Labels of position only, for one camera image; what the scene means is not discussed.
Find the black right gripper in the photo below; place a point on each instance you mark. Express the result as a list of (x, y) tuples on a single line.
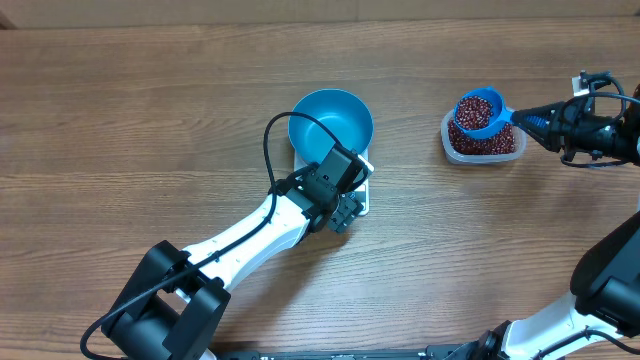
[(561, 129)]

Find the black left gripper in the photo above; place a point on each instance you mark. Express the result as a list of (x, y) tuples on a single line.
[(346, 211)]

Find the blue plastic measuring scoop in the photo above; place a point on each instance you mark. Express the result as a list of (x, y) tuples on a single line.
[(482, 113)]

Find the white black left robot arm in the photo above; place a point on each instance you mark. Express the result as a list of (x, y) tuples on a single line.
[(173, 302)]

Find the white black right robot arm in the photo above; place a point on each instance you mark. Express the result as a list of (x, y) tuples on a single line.
[(602, 303)]

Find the white digital kitchen scale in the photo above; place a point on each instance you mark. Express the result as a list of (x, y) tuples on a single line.
[(362, 193)]

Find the blue plastic bowl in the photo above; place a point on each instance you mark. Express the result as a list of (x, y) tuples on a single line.
[(344, 114)]

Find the clear plastic container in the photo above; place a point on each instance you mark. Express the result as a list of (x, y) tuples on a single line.
[(459, 159)]

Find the red adzuki beans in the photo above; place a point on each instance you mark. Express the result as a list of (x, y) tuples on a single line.
[(502, 143)]

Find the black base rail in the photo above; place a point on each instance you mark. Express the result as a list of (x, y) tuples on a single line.
[(340, 355)]

